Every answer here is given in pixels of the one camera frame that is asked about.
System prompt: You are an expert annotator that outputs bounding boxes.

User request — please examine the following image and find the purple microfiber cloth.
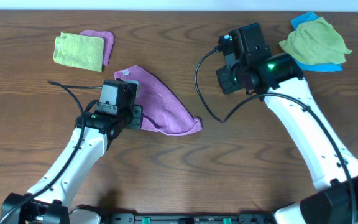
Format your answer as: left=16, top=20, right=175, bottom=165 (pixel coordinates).
left=114, top=65, right=202, bottom=136

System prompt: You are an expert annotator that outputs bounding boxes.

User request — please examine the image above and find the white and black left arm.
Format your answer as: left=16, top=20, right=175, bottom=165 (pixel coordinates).
left=0, top=79, right=143, bottom=223

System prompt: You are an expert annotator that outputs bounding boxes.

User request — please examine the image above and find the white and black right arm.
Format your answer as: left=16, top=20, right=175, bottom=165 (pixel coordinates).
left=216, top=23, right=358, bottom=223

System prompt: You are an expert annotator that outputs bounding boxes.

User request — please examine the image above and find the folded green cloth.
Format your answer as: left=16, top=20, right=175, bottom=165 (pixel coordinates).
left=53, top=32, right=104, bottom=72

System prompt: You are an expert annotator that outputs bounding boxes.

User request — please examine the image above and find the folded purple cloth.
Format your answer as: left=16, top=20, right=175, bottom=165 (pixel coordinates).
left=80, top=30, right=114, bottom=66

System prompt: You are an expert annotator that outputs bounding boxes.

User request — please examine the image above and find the crumpled green cloth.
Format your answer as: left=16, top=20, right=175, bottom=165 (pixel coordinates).
left=279, top=17, right=352, bottom=65

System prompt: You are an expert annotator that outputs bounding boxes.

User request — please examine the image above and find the blue cloth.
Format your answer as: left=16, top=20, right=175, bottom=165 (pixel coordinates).
left=290, top=12, right=342, bottom=72

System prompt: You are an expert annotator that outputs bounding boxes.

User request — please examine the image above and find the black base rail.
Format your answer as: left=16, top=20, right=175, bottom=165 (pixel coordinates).
left=109, top=213, right=277, bottom=224

